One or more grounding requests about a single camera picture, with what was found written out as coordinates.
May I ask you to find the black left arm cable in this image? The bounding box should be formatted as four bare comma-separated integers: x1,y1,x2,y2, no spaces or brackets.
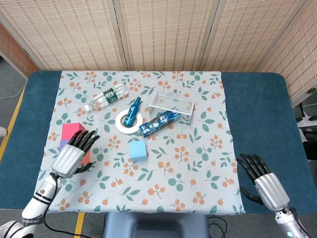
43,173,78,236

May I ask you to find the black equipment stand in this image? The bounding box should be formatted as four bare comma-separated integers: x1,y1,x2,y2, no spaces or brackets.
293,101,317,162

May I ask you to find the black floor cable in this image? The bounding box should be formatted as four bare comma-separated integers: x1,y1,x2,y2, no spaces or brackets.
208,216,229,238

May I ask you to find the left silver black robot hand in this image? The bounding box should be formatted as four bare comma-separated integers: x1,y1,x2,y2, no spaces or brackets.
51,129,101,179

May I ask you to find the white floor cable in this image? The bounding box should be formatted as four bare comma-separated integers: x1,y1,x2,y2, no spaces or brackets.
0,84,27,99

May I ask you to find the floral patterned tablecloth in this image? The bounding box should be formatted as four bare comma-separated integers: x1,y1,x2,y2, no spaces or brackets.
37,70,246,215

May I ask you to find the pink cube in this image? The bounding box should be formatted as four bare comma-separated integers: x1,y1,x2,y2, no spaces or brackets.
61,122,87,142

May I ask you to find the blue spray bottle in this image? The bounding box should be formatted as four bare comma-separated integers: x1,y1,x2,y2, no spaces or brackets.
123,96,143,126

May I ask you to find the dark blue table cover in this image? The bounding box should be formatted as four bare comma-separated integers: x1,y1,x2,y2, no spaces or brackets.
0,71,313,215

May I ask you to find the orange cube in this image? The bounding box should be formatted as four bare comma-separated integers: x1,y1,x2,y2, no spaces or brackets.
80,151,92,165

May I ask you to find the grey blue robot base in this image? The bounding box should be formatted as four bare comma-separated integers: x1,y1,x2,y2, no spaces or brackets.
103,212,210,238

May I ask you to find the blue cookie box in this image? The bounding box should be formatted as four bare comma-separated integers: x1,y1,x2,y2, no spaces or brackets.
138,110,183,138

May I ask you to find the white tape roll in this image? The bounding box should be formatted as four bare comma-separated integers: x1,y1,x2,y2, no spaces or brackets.
115,109,144,135

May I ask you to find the light blue cube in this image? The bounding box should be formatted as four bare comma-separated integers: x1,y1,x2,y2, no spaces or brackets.
128,139,148,163

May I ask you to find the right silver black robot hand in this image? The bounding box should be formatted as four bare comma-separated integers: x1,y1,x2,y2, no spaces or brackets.
236,153,290,213

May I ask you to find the clear bottle with green label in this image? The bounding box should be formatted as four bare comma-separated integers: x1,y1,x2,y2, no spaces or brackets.
83,83,129,112

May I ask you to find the white wire mesh rack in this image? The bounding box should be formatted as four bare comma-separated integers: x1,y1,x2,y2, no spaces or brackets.
148,92,196,124

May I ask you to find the woven bamboo folding screen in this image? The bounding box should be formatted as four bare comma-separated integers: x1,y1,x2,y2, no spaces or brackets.
0,0,317,100

